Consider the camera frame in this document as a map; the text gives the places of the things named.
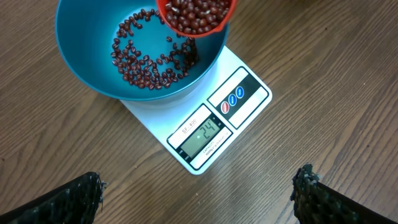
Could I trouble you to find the white digital kitchen scale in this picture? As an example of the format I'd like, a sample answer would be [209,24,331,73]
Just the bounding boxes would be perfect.
[122,47,272,175]

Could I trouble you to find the red beans in bowl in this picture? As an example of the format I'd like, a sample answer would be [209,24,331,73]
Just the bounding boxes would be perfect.
[110,9,199,90]

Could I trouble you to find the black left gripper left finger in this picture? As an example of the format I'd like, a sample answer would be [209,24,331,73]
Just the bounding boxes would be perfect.
[1,172,106,224]

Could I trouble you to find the orange scoop with blue handle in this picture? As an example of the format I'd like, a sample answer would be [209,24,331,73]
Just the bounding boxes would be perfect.
[155,0,239,39]

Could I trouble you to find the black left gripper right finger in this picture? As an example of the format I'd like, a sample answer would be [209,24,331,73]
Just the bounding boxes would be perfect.
[290,164,397,224]

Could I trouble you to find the red beans in scoop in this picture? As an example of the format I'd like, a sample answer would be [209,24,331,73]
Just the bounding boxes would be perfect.
[164,0,231,35]

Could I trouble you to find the blue metal bowl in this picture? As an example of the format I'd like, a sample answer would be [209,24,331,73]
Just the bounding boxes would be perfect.
[55,0,229,101]

